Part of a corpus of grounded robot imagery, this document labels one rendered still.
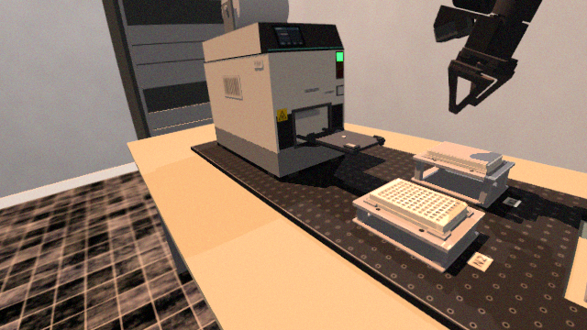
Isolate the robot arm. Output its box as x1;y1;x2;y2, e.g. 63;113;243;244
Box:
433;0;542;53

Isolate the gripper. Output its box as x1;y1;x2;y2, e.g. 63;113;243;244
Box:
448;17;528;115

